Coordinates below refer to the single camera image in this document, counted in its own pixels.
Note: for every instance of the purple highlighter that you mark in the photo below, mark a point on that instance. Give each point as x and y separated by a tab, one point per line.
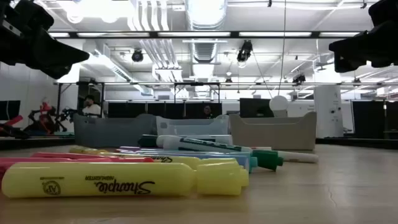
129	149

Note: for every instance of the white round column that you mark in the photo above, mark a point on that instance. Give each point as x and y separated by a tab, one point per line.
328	112

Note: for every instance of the person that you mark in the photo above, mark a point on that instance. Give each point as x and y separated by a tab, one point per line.
91	109

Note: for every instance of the teal highlighter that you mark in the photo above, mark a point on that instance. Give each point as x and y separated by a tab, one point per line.
253	163

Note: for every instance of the clear plastic bin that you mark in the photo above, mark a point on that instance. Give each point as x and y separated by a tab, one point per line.
192	127

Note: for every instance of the yellow capped white marker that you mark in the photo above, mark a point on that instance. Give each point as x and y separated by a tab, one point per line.
298	157

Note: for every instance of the green capped whiteboard marker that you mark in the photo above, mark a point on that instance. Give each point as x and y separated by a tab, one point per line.
267	159

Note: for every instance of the yellow Sharpie highlighter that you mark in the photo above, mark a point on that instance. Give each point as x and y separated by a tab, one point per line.
189	161
77	189

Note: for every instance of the white light bulb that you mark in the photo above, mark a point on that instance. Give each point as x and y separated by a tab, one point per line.
279	103

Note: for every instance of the black ceiling spotlight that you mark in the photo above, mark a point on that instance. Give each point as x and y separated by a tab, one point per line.
244	51
137	56
298	78

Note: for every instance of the black partition panel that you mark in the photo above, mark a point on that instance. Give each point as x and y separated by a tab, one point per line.
368	119
130	109

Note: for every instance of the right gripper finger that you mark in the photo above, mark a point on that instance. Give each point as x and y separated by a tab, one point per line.
367	46

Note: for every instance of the black monitor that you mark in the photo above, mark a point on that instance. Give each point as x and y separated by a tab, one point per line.
253	107
9	110

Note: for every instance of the blue highlighter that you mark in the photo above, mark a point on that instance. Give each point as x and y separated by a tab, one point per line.
217	157

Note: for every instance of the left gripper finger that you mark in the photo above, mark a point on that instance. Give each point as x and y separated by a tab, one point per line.
49	59

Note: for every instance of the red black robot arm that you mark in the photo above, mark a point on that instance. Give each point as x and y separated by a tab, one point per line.
45	119

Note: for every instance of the light grey plastic bin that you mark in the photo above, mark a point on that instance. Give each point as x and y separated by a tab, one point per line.
273	133

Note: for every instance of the dark grey plastic bin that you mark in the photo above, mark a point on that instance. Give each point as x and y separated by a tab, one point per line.
112	132

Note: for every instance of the dark green capped marker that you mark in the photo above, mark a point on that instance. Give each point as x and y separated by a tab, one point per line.
147	141

